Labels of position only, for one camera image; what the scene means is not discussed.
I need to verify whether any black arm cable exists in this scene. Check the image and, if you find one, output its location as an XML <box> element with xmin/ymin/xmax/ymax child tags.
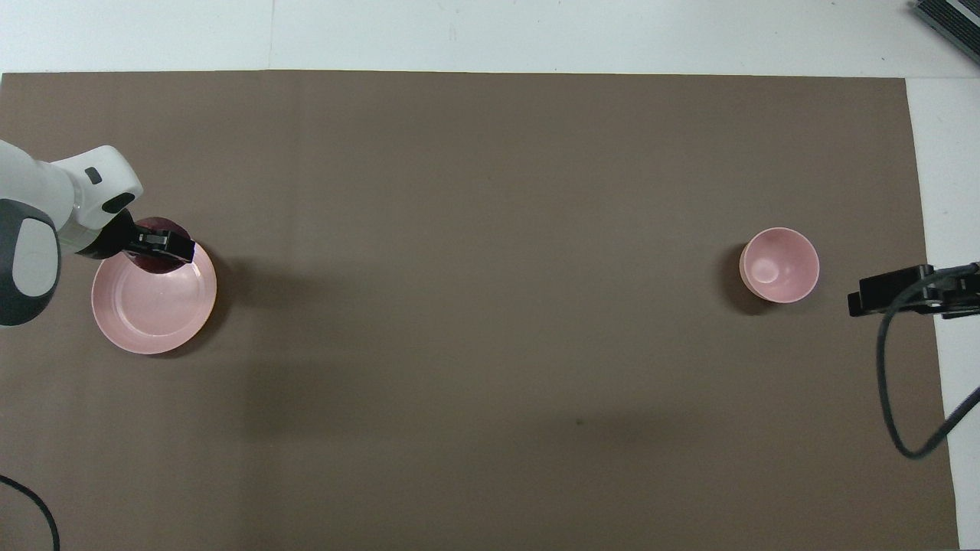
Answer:
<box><xmin>877</xmin><ymin>264</ymin><xmax>980</xmax><ymax>460</ymax></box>
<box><xmin>0</xmin><ymin>474</ymin><xmax>60</xmax><ymax>551</ymax></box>

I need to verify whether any pink plate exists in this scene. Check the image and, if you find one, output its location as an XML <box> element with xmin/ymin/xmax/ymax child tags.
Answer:
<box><xmin>91</xmin><ymin>242</ymin><xmax>218</xmax><ymax>356</ymax></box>

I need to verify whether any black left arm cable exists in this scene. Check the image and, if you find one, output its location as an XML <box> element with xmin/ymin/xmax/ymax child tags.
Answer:
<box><xmin>0</xmin><ymin>474</ymin><xmax>60</xmax><ymax>551</ymax></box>

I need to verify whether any pink bowl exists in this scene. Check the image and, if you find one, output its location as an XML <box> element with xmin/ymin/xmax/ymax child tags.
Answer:
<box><xmin>739</xmin><ymin>227</ymin><xmax>821</xmax><ymax>305</ymax></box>

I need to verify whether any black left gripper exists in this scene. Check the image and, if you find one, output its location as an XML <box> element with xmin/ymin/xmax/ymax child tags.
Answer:
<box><xmin>77</xmin><ymin>210</ymin><xmax>197</xmax><ymax>266</ymax></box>

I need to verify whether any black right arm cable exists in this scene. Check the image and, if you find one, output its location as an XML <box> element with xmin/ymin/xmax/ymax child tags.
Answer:
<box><xmin>877</xmin><ymin>264</ymin><xmax>980</xmax><ymax>460</ymax></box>

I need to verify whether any brown table mat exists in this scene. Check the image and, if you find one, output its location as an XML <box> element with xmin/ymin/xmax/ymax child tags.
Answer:
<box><xmin>0</xmin><ymin>70</ymin><xmax>959</xmax><ymax>551</ymax></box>

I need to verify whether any dark ribbed device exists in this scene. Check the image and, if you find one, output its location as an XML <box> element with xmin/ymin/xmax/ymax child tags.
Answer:
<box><xmin>911</xmin><ymin>0</ymin><xmax>980</xmax><ymax>44</ymax></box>

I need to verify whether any dark red apple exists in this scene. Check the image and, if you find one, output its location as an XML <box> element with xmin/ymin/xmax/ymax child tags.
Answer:
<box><xmin>132</xmin><ymin>217</ymin><xmax>192</xmax><ymax>275</ymax></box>

